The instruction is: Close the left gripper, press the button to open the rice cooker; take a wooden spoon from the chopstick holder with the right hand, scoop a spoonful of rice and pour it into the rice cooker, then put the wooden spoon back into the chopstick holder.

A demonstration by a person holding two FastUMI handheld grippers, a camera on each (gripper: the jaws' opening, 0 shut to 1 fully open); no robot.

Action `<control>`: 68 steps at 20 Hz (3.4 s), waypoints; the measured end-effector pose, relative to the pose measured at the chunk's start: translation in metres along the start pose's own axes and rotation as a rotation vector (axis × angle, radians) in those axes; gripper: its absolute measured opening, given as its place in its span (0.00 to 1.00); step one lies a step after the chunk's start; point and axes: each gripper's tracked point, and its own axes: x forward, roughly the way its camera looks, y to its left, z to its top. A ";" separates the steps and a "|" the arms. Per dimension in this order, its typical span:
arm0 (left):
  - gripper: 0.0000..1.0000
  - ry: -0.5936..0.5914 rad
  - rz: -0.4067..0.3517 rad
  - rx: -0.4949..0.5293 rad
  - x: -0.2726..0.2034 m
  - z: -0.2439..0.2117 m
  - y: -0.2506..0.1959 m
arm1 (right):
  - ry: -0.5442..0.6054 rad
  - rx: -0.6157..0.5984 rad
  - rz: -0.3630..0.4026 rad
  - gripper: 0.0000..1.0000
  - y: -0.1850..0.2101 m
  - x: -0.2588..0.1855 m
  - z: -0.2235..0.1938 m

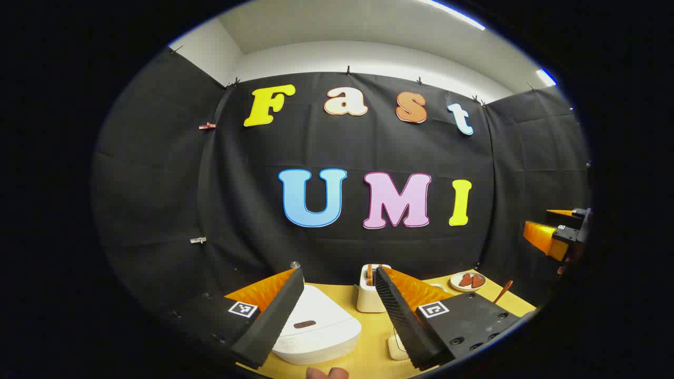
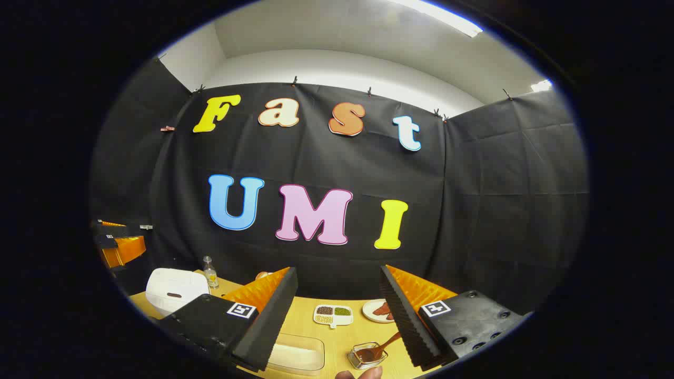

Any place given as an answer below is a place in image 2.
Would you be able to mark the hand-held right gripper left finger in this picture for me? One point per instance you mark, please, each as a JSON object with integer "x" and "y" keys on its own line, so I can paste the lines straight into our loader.
{"x": 274, "y": 316}

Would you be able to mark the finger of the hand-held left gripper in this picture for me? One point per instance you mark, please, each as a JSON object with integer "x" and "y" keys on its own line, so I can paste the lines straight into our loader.
{"x": 118, "y": 230}
{"x": 126, "y": 251}

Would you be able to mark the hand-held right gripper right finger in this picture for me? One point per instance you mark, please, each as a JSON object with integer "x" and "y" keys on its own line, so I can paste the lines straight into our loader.
{"x": 408, "y": 326}

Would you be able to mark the wooden spoon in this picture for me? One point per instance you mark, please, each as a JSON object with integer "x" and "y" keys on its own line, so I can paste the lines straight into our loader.
{"x": 388, "y": 341}

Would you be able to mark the clear container of rice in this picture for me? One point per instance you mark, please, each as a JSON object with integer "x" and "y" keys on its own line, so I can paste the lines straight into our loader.
{"x": 297, "y": 355}

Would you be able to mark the white rice cooker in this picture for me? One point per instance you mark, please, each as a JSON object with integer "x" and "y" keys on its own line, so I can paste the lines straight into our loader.
{"x": 176, "y": 289}

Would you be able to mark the reddish brown meat piece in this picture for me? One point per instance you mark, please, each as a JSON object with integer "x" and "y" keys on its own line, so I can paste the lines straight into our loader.
{"x": 386, "y": 309}

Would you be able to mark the round white plate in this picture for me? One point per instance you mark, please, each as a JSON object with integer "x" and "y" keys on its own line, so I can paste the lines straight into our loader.
{"x": 375, "y": 311}

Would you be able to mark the white toaster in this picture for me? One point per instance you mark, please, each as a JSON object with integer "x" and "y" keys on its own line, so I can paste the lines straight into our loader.
{"x": 261, "y": 275}

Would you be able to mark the white divided dish of beans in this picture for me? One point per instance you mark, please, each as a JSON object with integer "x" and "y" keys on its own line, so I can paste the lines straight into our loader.
{"x": 333, "y": 315}

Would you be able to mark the small glass bottle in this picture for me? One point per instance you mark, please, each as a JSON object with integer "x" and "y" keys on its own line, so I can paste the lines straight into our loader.
{"x": 211, "y": 275}

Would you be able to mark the black backdrop cloth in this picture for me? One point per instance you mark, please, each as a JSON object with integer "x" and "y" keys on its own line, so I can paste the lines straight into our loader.
{"x": 337, "y": 168}

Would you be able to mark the small ceiling light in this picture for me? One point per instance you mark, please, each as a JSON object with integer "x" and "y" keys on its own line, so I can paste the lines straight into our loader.
{"x": 542, "y": 85}

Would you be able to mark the long ceiling light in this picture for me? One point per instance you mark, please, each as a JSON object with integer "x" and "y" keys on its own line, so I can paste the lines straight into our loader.
{"x": 442, "y": 16}

